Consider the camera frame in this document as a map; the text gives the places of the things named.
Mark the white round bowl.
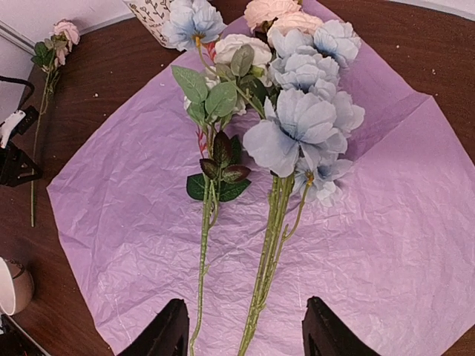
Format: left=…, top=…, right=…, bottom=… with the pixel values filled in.
left=1, top=257, right=34, bottom=316

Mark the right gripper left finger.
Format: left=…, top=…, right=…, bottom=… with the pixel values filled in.
left=118, top=299, right=189, bottom=356

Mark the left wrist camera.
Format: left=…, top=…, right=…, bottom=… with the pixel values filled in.
left=1, top=106, right=39, bottom=149

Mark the blue fake flower stem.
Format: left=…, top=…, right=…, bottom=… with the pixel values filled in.
left=162, top=1, right=365, bottom=355

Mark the pink fake flower stem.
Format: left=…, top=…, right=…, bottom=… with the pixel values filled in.
left=244, top=1, right=324, bottom=47

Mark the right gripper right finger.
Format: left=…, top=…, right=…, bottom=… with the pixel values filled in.
left=302, top=297, right=379, bottom=356

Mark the patterned mug orange inside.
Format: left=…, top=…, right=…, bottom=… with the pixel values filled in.
left=123, top=0, right=171, bottom=48

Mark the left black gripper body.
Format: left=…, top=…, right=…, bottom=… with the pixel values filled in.
left=1, top=76, right=43, bottom=187

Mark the white fake flower stem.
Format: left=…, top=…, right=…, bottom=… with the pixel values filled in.
left=171, top=34, right=272, bottom=355

